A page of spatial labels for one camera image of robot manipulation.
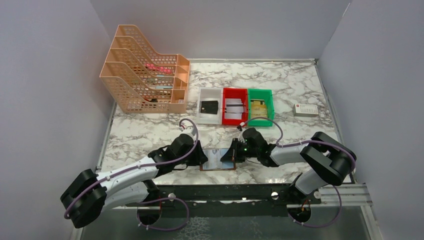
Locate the small white card box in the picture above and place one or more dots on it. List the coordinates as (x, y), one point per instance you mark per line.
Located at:
(305, 110)

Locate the gold cards in green bin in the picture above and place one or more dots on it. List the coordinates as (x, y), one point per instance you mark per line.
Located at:
(258, 108)

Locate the red plastic bin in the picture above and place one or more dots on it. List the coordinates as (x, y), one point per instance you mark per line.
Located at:
(235, 93)

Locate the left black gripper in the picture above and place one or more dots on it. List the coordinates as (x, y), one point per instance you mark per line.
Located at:
(196, 154)

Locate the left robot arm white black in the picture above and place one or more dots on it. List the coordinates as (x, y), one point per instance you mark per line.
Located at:
(92, 193)

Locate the black mounting rail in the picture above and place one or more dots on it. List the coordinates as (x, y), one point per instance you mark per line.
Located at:
(221, 200)

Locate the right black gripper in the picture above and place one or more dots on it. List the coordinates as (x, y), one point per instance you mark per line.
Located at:
(235, 152)

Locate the peach plastic file organizer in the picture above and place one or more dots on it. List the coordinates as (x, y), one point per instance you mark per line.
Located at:
(134, 88)

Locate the white VIP credit card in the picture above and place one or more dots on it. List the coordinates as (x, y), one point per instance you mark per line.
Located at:
(213, 159)

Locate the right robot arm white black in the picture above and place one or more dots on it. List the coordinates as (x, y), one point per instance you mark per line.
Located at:
(329, 160)

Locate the white plastic bin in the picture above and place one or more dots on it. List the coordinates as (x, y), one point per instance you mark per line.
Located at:
(209, 93)

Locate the white cards in red bin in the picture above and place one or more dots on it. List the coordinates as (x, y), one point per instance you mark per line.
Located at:
(234, 109)

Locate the pink item in organizer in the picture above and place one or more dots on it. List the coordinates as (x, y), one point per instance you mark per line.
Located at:
(158, 70)

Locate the brown leather card holder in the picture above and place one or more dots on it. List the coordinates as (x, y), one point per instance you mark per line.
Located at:
(229, 166)

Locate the black card in white bin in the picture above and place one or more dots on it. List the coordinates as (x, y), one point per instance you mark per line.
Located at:
(209, 107)

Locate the green plastic bin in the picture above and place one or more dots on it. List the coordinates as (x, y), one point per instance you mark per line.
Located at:
(267, 96)

